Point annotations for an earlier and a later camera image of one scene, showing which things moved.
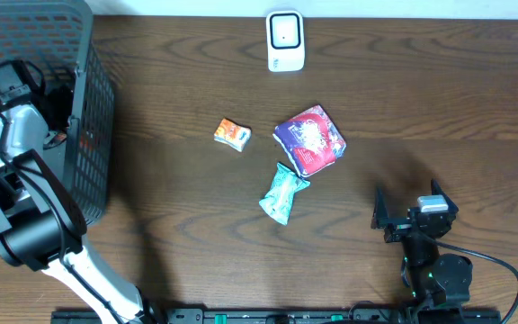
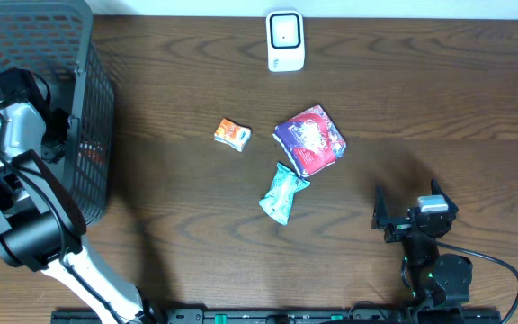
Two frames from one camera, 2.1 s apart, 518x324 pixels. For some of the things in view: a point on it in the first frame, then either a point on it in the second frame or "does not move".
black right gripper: (380, 216) does not move
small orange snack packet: (229, 133) does not move
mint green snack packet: (278, 201) does not move
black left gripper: (55, 108) to (55, 147)
